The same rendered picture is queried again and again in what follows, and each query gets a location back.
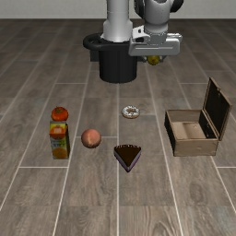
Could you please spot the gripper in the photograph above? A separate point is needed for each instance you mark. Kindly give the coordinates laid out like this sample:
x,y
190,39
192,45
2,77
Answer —
x,y
153,46

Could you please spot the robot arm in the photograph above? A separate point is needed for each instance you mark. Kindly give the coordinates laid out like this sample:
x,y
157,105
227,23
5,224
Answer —
x,y
117,21

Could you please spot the yellow-green kiwi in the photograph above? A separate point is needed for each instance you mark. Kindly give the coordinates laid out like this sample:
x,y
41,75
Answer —
x,y
153,60

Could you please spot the wooden box lid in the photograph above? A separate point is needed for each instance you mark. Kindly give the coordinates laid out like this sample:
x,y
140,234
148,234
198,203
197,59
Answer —
x,y
216,107

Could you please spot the wooden box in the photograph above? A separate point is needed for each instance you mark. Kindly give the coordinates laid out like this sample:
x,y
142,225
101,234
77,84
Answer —
x,y
193,147

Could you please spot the white frosted donut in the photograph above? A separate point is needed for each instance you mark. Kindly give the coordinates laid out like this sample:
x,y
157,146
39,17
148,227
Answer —
x,y
131,112

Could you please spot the chocolate cake wedge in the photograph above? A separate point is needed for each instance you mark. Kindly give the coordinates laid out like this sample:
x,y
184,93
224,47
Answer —
x,y
127,155

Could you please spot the pink peach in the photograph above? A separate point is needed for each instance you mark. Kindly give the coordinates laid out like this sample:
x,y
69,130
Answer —
x,y
91,138

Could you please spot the red tomato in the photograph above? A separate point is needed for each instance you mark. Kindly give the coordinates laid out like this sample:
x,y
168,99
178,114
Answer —
x,y
59,114

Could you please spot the orange juice carton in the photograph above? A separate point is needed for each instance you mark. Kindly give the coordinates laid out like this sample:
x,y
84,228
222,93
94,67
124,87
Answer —
x,y
59,144

